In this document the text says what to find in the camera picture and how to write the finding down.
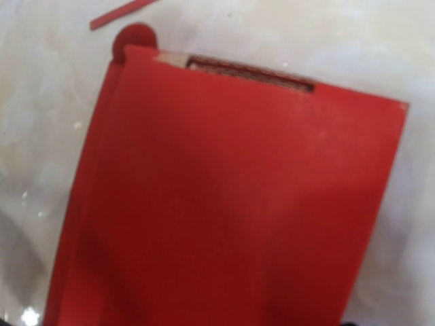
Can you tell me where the red paper box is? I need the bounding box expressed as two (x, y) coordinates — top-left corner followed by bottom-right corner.
(43, 24), (408, 325)

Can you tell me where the torn red paper scrap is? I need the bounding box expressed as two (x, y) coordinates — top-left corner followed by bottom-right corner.
(89, 0), (157, 31)

